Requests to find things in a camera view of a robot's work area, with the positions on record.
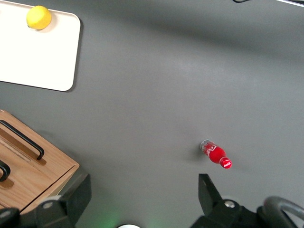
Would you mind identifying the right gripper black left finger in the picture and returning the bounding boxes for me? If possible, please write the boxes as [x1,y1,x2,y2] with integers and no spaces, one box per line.
[35,173,92,228]

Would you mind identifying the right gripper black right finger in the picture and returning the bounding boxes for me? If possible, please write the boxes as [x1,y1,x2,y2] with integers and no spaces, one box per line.
[190,173,245,228]

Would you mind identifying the red coke bottle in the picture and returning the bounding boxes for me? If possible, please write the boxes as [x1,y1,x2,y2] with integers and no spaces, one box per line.
[200,139,233,170]

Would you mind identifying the cream rectangular tray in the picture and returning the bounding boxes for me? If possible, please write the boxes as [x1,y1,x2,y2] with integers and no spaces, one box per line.
[0,0,81,92]

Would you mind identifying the wooden drawer cabinet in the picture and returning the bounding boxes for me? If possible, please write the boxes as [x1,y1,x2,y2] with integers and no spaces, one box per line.
[0,109,80,215]

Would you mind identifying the yellow lemon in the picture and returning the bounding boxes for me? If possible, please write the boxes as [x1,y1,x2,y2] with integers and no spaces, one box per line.
[26,5,52,30]

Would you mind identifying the grey looped gripper cable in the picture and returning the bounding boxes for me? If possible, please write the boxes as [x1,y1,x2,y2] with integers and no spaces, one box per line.
[257,196,304,228]

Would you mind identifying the black drawer handle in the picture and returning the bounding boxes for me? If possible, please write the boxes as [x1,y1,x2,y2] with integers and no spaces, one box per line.
[0,120,45,161]
[0,160,11,182]

